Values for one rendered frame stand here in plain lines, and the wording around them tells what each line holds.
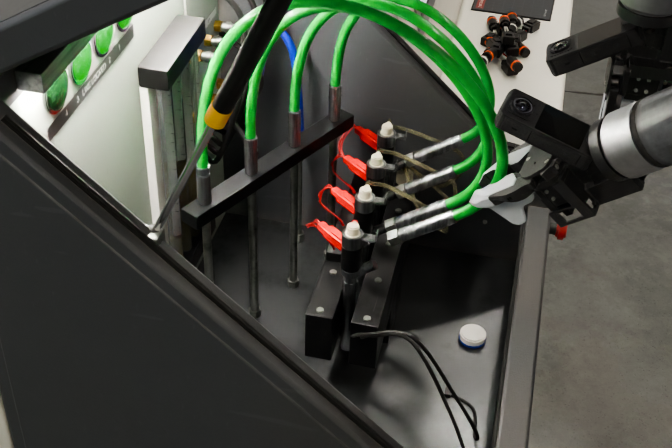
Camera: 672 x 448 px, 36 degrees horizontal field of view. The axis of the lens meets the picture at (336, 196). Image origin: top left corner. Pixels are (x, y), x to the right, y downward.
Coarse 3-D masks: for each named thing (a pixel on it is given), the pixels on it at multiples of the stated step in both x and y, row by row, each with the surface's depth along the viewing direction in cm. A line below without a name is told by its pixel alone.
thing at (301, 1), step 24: (312, 0) 114; (336, 0) 113; (240, 24) 118; (384, 24) 113; (432, 48) 114; (216, 72) 122; (456, 72) 115; (480, 96) 116; (504, 144) 119; (504, 168) 121; (456, 216) 127
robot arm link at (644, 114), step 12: (648, 96) 105; (660, 96) 102; (636, 108) 104; (648, 108) 103; (660, 108) 102; (636, 120) 104; (648, 120) 102; (660, 120) 101; (636, 132) 104; (648, 132) 102; (660, 132) 102; (636, 144) 104; (648, 144) 103; (660, 144) 102; (648, 156) 104; (660, 156) 103
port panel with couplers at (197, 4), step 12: (192, 0) 141; (204, 0) 146; (216, 0) 152; (192, 12) 142; (204, 12) 147; (216, 12) 153; (216, 24) 152; (228, 24) 152; (216, 36) 149; (204, 48) 150; (216, 48) 156; (204, 60) 146; (204, 72) 152; (216, 84) 159
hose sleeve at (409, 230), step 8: (432, 216) 129; (440, 216) 128; (448, 216) 127; (416, 224) 129; (424, 224) 129; (432, 224) 128; (440, 224) 128; (448, 224) 128; (400, 232) 130; (408, 232) 130; (416, 232) 129; (424, 232) 129
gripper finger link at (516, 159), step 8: (512, 152) 123; (520, 152) 121; (528, 152) 120; (512, 160) 121; (520, 160) 120; (512, 168) 122; (520, 168) 120; (488, 176) 125; (520, 176) 124; (480, 184) 126; (488, 184) 126
